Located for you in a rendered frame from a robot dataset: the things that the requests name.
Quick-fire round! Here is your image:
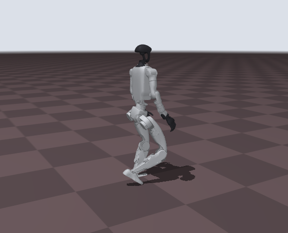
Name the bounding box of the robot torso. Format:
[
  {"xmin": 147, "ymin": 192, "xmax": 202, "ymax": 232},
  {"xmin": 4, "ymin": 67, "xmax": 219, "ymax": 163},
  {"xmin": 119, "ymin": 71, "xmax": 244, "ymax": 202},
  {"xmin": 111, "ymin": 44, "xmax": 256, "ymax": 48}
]
[{"xmin": 130, "ymin": 64, "xmax": 151, "ymax": 123}]

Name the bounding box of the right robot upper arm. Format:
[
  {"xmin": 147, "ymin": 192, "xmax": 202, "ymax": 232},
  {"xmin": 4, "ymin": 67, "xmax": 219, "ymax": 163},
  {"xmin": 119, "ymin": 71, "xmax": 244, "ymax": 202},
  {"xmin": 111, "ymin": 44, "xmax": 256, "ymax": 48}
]
[{"xmin": 146, "ymin": 68, "xmax": 157, "ymax": 99}]

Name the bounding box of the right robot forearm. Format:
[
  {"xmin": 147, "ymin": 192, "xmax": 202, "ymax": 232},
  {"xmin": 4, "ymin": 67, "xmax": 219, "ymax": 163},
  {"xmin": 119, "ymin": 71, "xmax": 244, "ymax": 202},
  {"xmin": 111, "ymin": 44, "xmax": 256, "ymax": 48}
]
[{"xmin": 154, "ymin": 91, "xmax": 168, "ymax": 117}]

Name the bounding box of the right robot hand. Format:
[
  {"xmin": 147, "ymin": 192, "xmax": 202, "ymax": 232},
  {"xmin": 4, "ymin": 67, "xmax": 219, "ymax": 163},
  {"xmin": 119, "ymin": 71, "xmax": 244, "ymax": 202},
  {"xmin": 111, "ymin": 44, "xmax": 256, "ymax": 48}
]
[{"xmin": 161, "ymin": 114, "xmax": 176, "ymax": 132}]

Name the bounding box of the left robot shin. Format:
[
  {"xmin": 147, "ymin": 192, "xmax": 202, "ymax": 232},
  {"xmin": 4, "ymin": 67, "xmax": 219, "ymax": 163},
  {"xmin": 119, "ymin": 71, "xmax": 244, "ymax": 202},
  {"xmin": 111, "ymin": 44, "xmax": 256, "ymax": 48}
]
[{"xmin": 134, "ymin": 147, "xmax": 150, "ymax": 175}]

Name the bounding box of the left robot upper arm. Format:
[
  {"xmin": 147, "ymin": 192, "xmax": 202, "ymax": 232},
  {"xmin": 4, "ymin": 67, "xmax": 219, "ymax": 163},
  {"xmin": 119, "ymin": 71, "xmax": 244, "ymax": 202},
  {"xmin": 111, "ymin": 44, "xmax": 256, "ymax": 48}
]
[{"xmin": 129, "ymin": 69, "xmax": 133, "ymax": 95}]

